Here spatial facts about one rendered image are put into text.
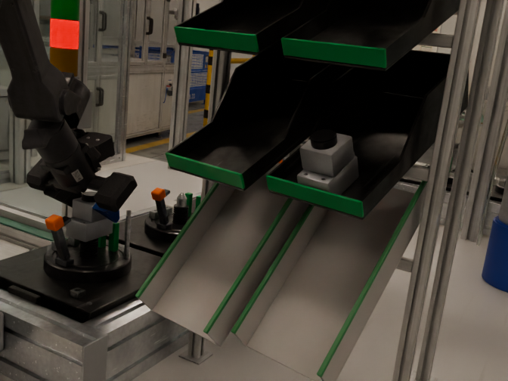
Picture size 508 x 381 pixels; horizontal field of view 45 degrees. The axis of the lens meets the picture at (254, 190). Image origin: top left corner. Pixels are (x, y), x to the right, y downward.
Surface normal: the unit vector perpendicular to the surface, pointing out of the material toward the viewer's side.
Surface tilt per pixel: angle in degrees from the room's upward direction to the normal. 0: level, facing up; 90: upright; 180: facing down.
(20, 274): 0
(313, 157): 115
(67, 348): 90
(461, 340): 0
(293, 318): 45
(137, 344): 90
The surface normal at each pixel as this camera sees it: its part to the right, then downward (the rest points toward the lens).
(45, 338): -0.49, 0.17
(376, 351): 0.11, -0.96
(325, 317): -0.37, -0.59
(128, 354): 0.87, 0.21
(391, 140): -0.18, -0.82
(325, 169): -0.62, 0.52
